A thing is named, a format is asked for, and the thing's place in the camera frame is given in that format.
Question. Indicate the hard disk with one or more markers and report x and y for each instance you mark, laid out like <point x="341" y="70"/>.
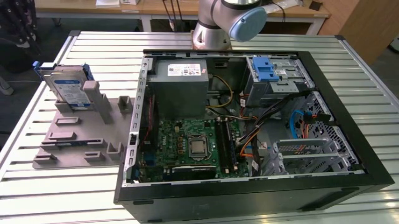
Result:
<point x="69" y="91"/>

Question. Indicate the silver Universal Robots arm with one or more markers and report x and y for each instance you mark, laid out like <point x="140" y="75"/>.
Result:
<point x="210" y="23"/>

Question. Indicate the silver disk bay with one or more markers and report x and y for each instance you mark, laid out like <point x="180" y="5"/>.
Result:
<point x="311" y="156"/>

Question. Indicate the grey power supply unit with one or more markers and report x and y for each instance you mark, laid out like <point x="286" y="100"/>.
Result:
<point x="177" y="98"/>

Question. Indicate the green motherboard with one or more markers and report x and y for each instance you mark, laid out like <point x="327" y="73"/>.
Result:
<point x="173" y="140"/>

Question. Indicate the silver CPU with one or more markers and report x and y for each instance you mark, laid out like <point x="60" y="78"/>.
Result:
<point x="197" y="147"/>

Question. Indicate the black RAM stick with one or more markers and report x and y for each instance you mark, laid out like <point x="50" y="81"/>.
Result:
<point x="222" y="144"/>
<point x="230" y="144"/>

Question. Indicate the black graphics card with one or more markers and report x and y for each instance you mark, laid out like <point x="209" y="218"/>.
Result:
<point x="192" y="171"/>

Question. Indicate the blue drive latch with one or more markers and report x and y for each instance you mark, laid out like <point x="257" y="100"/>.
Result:
<point x="264" y="70"/>

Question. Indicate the silver optical drive cage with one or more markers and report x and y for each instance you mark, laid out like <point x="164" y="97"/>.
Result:
<point x="280" y="87"/>

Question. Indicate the grey parts rack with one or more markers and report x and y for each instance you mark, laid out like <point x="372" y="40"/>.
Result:
<point x="93" y="130"/>

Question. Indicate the black PC case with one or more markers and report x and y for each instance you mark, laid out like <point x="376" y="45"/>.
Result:
<point x="217" y="200"/>

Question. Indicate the small white box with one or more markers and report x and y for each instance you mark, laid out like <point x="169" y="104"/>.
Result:
<point x="129" y="2"/>

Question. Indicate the black table corner cap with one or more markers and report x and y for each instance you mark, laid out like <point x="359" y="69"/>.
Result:
<point x="73" y="33"/>
<point x="339" y="37"/>

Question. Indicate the wooden desk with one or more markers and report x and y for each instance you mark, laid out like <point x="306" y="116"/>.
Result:
<point x="93" y="10"/>

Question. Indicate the grey stand foot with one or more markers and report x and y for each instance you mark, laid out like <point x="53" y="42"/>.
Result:
<point x="5" y="87"/>

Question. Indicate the brown wooden cabinet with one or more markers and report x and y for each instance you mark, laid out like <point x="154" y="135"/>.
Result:
<point x="367" y="28"/>

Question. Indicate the person in dark floral clothes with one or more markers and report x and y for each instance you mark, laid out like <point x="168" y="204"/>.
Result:
<point x="18" y="18"/>

